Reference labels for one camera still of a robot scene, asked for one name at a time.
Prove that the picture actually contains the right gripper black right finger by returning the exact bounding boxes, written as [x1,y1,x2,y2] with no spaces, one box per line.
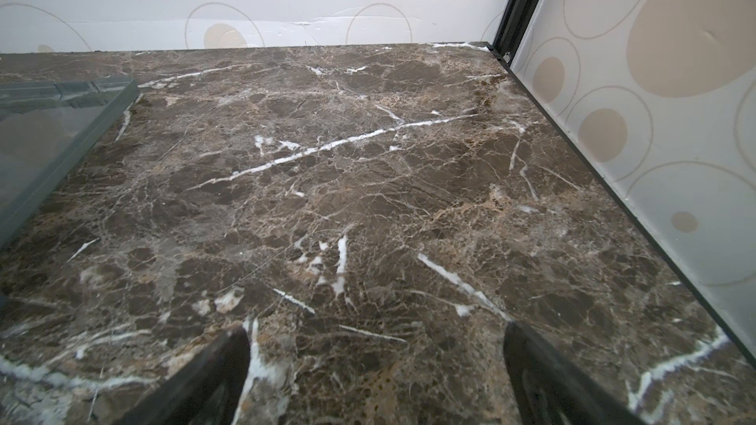
[503,322,643,424]

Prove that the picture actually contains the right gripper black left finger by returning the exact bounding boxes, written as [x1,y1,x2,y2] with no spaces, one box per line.
[116,326,251,424]

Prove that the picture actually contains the clear plastic compartment box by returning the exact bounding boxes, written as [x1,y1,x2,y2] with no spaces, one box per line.
[1,76,140,247]

